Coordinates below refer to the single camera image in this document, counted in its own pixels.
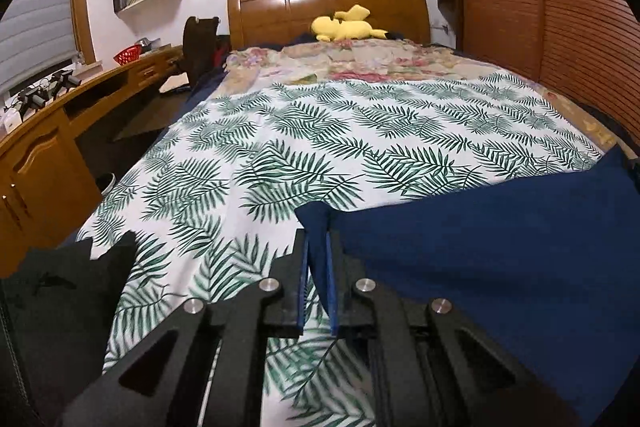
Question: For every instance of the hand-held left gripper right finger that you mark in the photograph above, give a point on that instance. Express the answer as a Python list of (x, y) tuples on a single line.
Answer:
[(331, 292)]

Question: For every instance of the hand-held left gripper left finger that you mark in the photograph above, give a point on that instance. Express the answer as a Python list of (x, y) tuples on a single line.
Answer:
[(300, 292)]

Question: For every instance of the navy blue suit jacket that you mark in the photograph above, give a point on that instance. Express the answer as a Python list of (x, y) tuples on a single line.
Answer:
[(500, 267)]

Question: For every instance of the leaf print blanket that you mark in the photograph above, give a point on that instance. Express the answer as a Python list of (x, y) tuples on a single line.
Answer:
[(310, 147)]

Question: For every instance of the white bin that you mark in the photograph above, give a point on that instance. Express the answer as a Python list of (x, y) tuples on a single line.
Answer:
[(105, 184)]

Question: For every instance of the floral blanket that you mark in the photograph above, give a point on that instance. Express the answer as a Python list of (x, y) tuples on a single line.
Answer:
[(380, 59)]

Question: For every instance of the yellow plush toy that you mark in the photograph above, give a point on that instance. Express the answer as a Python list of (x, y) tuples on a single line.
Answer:
[(345, 27)]

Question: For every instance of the brown chair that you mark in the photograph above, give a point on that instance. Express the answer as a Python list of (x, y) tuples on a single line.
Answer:
[(197, 44)]

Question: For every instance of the wooden bed headboard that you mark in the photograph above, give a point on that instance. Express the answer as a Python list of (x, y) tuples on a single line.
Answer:
[(280, 14)]

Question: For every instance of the wooden desk with cabinets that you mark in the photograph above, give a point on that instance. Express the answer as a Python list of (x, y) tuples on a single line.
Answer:
[(45, 167)]

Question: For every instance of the red basket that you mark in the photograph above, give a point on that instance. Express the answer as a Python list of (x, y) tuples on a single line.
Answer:
[(128, 55)]

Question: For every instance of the black gadget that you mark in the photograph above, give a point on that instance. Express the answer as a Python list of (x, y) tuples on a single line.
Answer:
[(65, 79), (31, 99)]

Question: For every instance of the wooden louvered wardrobe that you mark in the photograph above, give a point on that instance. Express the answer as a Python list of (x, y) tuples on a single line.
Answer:
[(540, 7)]

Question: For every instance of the grey window blind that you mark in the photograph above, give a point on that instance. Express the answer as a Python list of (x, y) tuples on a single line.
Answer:
[(30, 32)]

